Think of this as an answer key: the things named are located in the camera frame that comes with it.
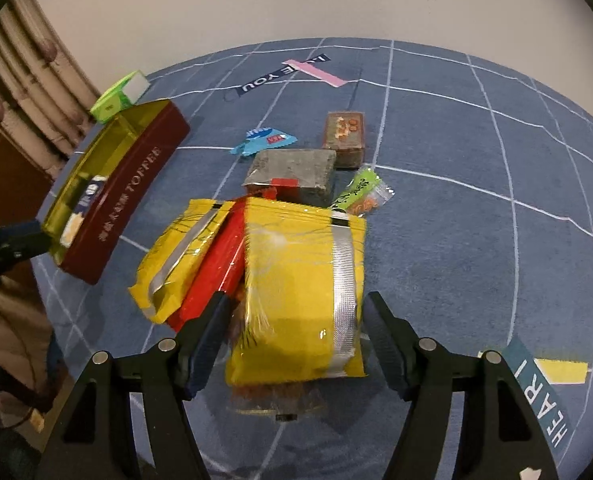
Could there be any red snack packet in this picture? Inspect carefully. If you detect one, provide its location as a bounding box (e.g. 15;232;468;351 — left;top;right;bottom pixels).
165;195;250;333

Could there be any green tissue pack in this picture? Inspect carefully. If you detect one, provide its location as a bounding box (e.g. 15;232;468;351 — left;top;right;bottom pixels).
89;71;151;122

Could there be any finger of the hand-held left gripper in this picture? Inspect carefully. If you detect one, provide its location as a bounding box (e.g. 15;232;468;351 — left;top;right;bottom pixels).
0;221;53;291

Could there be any pale flat packet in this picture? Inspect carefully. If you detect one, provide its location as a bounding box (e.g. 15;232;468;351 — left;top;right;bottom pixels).
59;212;88;250

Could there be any blue grid blanket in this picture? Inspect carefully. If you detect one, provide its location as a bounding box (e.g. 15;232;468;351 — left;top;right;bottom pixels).
31;37;593;480

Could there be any blue candy wrapper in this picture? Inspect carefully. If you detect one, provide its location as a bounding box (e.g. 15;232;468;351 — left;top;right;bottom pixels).
229;126;297;157

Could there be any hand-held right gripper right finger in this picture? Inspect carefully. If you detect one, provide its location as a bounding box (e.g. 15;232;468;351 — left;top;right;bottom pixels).
365;291;559;480

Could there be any large yellow snack packet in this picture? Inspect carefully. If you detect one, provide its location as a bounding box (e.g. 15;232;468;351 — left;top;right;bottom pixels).
225;197;368;416

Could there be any brown snack box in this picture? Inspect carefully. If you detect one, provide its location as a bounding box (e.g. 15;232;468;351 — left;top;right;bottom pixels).
322;111;368;169

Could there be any gold metal tin box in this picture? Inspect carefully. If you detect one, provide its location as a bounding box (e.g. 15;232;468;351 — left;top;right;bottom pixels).
40;100;192;286

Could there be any blue white small packet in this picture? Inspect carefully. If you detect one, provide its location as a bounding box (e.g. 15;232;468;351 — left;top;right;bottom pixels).
74;176;108;217

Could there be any green clear snack packet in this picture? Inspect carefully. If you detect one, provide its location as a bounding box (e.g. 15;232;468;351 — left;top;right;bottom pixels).
329;167;396;217

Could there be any clear bag of dark tea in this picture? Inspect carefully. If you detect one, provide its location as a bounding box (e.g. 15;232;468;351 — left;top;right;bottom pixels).
242;149;338;208

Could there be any beige patterned curtain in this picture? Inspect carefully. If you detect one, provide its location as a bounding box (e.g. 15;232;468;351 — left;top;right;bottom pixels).
0;0;102;181

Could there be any brown wooden furniture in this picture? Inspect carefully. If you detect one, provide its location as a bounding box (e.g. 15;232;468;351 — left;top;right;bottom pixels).
0;110;52;241

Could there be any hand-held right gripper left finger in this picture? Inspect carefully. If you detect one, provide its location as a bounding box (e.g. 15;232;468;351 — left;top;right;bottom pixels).
35;291;232;480

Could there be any beige cloth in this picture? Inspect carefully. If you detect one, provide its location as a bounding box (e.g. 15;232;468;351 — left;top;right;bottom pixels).
0;285;67;411

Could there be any small yellow snack packet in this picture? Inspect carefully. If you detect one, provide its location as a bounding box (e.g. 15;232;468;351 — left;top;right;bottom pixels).
128;198;237;324

